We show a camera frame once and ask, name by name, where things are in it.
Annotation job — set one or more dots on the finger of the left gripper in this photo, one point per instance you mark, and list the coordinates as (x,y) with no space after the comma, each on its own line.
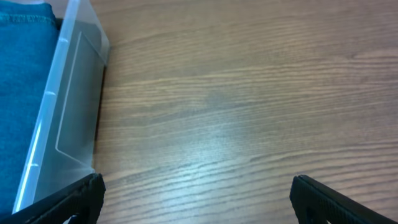
(80,202)
(316,203)

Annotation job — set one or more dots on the blue denim jeans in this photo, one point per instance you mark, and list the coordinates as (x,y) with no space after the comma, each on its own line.
(29,37)

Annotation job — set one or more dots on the clear plastic storage container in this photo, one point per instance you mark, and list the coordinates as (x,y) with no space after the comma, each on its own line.
(61,148)

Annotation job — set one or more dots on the black cloth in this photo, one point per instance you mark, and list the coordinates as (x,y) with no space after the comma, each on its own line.
(58,23)

